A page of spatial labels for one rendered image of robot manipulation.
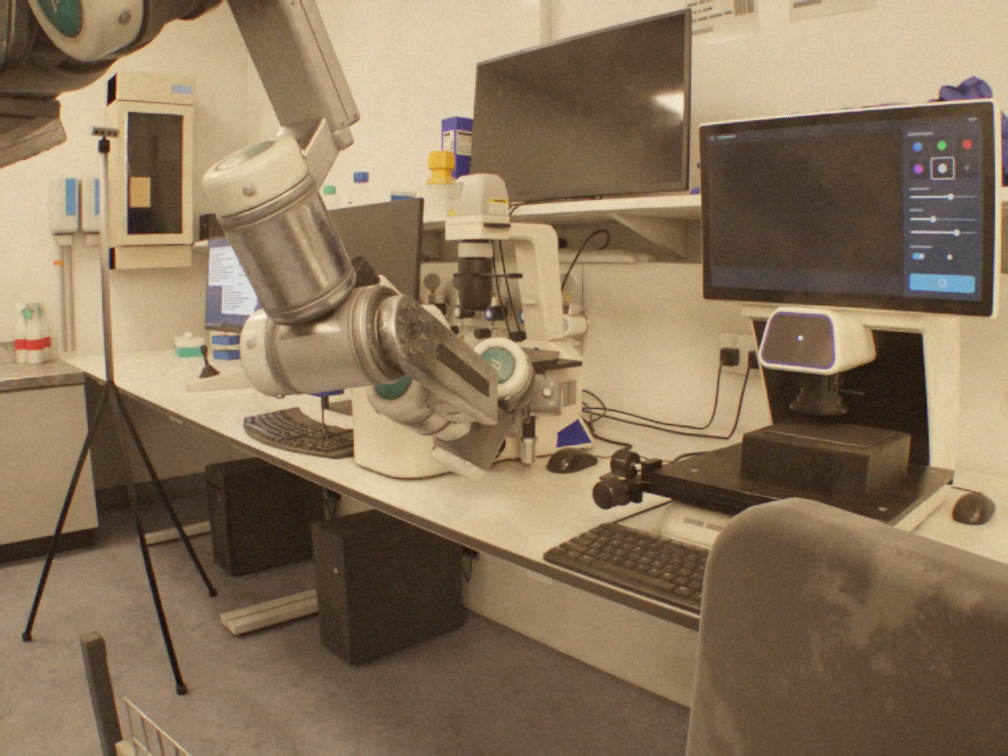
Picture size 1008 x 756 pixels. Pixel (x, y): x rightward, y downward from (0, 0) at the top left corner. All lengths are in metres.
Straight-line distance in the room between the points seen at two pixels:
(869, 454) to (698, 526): 0.25
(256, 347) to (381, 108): 2.31
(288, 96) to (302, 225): 0.14
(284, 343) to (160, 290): 3.18
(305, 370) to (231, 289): 2.07
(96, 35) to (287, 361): 0.35
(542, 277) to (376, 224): 0.48
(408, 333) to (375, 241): 1.15
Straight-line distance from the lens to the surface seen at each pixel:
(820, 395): 1.04
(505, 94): 2.11
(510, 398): 1.04
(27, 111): 0.77
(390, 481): 1.34
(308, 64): 0.72
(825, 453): 0.94
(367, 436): 1.39
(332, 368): 0.73
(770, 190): 1.14
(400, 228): 1.78
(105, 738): 1.33
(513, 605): 2.43
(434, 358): 0.77
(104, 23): 0.62
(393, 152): 2.93
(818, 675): 0.50
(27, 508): 3.28
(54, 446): 3.24
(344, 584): 2.15
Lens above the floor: 1.11
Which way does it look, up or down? 8 degrees down
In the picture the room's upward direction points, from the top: straight up
